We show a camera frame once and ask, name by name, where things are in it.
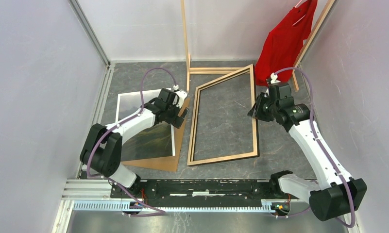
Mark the wooden picture frame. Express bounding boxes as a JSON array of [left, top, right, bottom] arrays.
[[187, 64, 259, 166]]

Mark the landscape photo print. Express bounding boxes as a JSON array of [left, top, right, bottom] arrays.
[[116, 91, 175, 162]]

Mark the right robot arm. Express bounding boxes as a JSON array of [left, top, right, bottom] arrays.
[[248, 83, 367, 221]]

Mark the wooden clothes rack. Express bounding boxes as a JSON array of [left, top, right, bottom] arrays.
[[180, 0, 337, 92]]

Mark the brown backing board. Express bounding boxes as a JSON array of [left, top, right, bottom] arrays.
[[121, 97, 192, 173]]

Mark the red t-shirt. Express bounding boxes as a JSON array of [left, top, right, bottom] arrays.
[[254, 0, 318, 86]]

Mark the white clothes hanger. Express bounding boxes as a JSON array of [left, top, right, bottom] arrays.
[[292, 0, 307, 27]]

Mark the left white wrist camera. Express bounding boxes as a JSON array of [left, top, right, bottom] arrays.
[[172, 84, 188, 108]]

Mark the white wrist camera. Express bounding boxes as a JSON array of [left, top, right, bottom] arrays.
[[266, 72, 281, 87], [172, 84, 188, 108]]

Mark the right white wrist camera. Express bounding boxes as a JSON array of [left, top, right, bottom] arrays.
[[266, 72, 281, 87]]

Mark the aluminium rail frame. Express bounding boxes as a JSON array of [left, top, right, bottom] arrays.
[[51, 179, 356, 233]]

